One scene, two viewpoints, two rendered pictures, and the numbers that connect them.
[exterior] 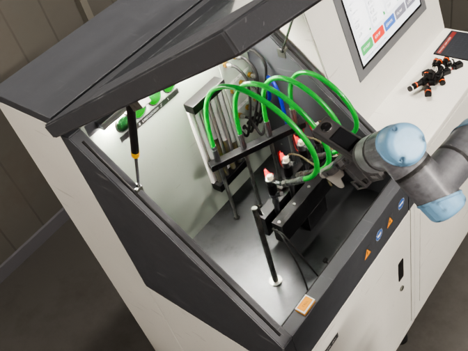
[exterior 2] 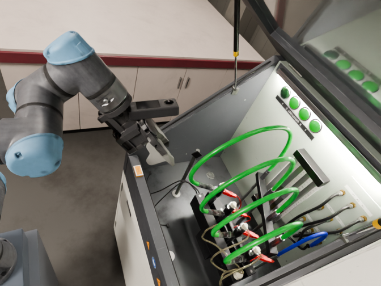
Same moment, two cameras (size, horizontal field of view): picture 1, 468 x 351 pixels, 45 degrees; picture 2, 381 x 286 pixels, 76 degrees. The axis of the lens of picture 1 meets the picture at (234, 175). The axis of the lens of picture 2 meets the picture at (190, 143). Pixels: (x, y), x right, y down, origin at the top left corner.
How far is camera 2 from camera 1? 1.24 m
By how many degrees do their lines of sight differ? 60
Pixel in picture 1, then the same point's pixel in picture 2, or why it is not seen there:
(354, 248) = (148, 221)
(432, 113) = not seen: outside the picture
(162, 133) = (283, 133)
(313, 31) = (354, 260)
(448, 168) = (28, 88)
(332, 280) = (140, 194)
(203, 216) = (243, 188)
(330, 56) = not seen: outside the picture
